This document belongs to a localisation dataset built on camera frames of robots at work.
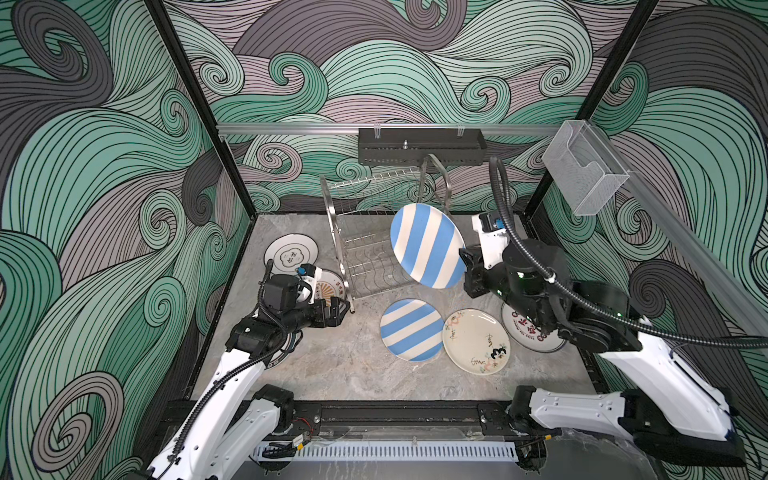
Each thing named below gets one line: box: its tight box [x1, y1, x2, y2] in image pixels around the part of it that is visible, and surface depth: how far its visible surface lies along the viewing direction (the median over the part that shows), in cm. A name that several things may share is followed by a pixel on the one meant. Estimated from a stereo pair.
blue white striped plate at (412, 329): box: [380, 298, 445, 362], surface depth 90 cm
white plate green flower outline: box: [264, 233, 319, 275], surface depth 109 cm
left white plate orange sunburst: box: [315, 268, 346, 306], surface depth 100 cm
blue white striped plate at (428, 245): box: [390, 203, 467, 289], surface depth 64 cm
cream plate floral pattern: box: [442, 308, 511, 376], surface depth 85 cm
